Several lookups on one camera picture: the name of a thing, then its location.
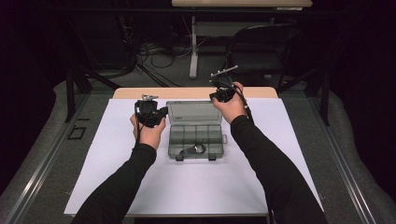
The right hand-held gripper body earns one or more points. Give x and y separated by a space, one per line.
225 90

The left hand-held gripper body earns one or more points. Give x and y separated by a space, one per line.
146 110

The smoky clear plastic storage box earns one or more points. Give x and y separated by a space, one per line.
194 130

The person's right hand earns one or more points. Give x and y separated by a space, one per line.
233 109

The person's left hand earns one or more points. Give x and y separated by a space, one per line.
149 135

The black folding chair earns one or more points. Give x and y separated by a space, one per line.
264 59

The white desk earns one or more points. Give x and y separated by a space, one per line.
193 46

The black crossbar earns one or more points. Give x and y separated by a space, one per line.
124 10

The black metal stand frame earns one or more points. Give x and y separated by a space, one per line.
325 93
71 90

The metal floor rail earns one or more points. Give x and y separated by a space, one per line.
46 161
342 161

